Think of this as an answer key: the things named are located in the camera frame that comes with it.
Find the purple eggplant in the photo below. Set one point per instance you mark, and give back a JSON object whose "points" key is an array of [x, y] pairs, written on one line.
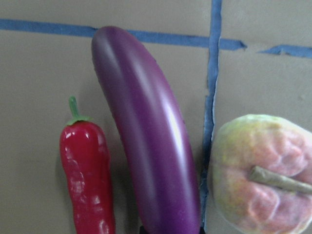
{"points": [[152, 132]]}

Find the red chili pepper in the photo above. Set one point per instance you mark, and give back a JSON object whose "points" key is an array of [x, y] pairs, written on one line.
{"points": [[86, 162]]}

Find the pink-green peach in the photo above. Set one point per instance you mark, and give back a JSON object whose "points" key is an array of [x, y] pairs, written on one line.
{"points": [[261, 175]]}

